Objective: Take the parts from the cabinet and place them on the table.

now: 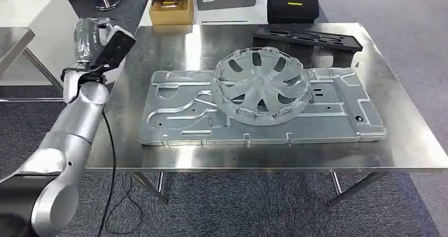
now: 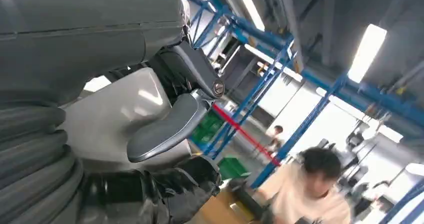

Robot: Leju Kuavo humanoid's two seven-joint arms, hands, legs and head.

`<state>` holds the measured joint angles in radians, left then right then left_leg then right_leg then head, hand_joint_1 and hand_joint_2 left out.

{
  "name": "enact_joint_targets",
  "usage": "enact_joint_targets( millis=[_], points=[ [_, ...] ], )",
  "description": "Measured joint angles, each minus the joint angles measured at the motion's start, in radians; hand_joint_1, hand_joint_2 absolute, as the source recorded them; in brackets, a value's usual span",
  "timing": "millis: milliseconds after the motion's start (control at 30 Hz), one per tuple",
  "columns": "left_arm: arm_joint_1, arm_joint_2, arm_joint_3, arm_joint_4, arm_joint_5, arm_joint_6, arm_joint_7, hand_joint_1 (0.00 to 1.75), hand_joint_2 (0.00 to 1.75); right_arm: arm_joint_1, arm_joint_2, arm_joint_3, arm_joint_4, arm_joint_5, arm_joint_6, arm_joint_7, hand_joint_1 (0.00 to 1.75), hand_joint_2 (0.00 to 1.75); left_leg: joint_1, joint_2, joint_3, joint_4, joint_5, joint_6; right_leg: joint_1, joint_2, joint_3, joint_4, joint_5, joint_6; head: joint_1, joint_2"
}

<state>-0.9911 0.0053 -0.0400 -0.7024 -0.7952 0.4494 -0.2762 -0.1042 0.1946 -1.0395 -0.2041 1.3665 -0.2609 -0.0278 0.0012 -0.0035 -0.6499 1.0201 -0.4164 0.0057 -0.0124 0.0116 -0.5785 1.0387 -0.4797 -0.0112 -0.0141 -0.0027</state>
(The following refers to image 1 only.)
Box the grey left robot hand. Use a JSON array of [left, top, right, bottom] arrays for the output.
[[73, 17, 114, 64]]

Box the white cabinet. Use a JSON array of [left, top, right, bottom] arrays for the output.
[[0, 0, 127, 88]]

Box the brown cardboard box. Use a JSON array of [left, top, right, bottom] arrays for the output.
[[148, 0, 195, 26]]

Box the white table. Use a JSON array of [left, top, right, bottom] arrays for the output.
[[138, 0, 299, 27]]

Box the silver wheel cover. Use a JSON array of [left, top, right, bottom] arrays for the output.
[[210, 46, 314, 127]]

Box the black case, yellow label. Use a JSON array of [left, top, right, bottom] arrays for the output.
[[266, 0, 321, 25]]

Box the stamped grey metal panel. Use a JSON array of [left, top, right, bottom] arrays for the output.
[[137, 67, 387, 148]]

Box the black plastic tray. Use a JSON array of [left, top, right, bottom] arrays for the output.
[[253, 25, 365, 53]]

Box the steel table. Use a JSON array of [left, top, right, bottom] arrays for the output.
[[86, 22, 448, 208]]

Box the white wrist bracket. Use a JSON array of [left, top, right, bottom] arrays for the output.
[[62, 69, 85, 105]]

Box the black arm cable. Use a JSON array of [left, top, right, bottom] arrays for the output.
[[96, 111, 144, 237]]

